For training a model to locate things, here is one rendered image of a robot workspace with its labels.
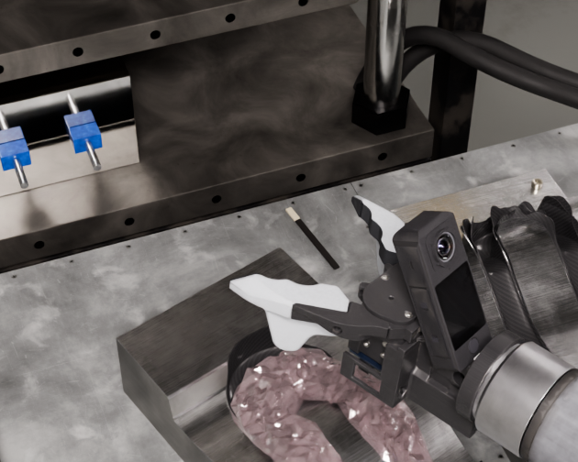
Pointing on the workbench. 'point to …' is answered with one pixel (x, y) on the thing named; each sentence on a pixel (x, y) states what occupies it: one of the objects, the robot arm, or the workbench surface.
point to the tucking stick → (312, 238)
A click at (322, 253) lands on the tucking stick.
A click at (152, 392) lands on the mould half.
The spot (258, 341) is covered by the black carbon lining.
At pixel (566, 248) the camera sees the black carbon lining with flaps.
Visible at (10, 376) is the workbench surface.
